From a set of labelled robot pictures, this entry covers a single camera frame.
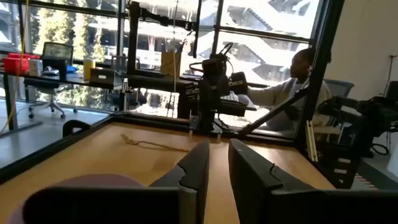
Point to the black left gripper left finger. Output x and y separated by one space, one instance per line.
186 174

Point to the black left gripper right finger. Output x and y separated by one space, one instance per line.
258 186

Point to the gold metal fork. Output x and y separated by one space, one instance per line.
146 143

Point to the pink cloth napkin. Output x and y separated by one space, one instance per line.
99 180

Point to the black neighbouring station robot arm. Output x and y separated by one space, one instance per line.
370 115

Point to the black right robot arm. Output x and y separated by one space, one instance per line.
209 93

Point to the pale wooden sticks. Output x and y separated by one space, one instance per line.
311 141

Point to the person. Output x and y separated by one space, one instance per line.
280 93

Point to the brown cardboard box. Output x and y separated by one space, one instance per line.
170 63

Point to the grey mesh chair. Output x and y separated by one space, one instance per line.
339 87

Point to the black desk box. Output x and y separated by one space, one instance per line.
102 76

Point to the yellow cylindrical canister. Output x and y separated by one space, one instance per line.
88 69

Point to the long dark desk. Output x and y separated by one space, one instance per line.
74 79

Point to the grey office chair on castors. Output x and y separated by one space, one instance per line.
46 90

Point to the thin metal stand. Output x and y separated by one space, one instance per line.
390 73

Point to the small white box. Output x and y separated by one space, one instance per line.
35 67

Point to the red plastic bin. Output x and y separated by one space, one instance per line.
15 66

